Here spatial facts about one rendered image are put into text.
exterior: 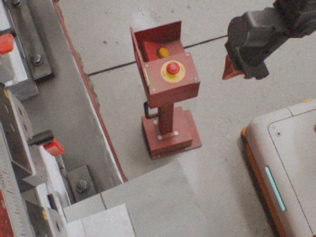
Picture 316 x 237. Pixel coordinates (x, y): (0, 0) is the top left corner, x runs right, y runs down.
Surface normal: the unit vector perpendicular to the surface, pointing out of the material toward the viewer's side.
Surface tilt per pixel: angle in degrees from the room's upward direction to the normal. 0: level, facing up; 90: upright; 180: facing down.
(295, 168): 0
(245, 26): 63
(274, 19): 27
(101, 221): 0
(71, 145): 0
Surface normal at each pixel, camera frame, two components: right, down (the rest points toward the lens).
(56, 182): -0.02, -0.34
